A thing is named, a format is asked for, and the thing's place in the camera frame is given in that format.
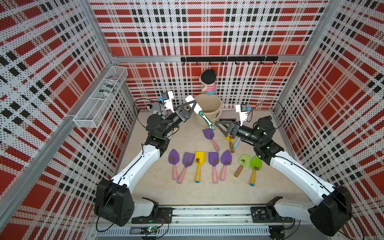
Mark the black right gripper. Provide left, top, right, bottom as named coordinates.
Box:
left=215, top=119, right=263, bottom=146

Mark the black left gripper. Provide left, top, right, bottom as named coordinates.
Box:
left=160, top=100, right=196, bottom=138

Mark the white brush green handle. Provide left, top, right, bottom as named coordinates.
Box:
left=186, top=95, right=216, bottom=130

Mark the purple square trowel pink handle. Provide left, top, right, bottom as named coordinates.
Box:
left=203, top=128, right=220, bottom=152

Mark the purple pointed trowel pink handle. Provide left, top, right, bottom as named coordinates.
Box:
left=169, top=149, right=180, bottom=181

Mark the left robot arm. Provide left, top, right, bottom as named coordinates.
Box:
left=95, top=96, right=198, bottom=227

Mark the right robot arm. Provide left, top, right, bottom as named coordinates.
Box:
left=215, top=116, right=353, bottom=237

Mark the beige plastic bucket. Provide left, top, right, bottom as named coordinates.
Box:
left=194, top=94, right=222, bottom=124

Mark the light blue hand trowel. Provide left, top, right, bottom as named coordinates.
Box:
left=234, top=138, right=241, bottom=149

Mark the purple pointed trowel right row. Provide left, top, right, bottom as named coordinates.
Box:
left=220, top=150, right=232, bottom=181

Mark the purple square trowel middle row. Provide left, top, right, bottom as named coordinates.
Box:
left=209, top=152, right=219, bottom=184

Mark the purple square trowel row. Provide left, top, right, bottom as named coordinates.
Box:
left=177, top=152, right=195, bottom=184
left=209, top=152, right=219, bottom=184

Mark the purple square trowel leftmost row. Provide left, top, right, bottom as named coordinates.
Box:
left=177, top=152, right=195, bottom=184

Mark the doll with black hat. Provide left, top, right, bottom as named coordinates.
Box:
left=200, top=69, right=217, bottom=96

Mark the grey white husky plush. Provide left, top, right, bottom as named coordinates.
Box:
left=146, top=102, right=164, bottom=116

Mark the can in shelf basket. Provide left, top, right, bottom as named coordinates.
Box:
left=99, top=76, right=119, bottom=96

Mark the green circuit board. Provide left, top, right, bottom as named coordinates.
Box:
left=129, top=226, right=158, bottom=235

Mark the yellow trowel wooden handle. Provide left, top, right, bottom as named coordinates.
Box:
left=225, top=134, right=235, bottom=154

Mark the light green trowel wooden handle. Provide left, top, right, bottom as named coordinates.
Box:
left=235, top=154, right=252, bottom=178

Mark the green trowel yellow handle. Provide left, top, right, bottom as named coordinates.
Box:
left=250, top=156, right=263, bottom=187

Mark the black hook rail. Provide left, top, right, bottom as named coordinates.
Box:
left=181, top=56, right=279, bottom=63

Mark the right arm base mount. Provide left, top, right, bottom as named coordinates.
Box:
left=251, top=196, right=294, bottom=223

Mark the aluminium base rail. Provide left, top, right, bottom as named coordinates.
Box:
left=85, top=205, right=325, bottom=240

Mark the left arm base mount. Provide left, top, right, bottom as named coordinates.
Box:
left=131, top=198, right=174, bottom=224

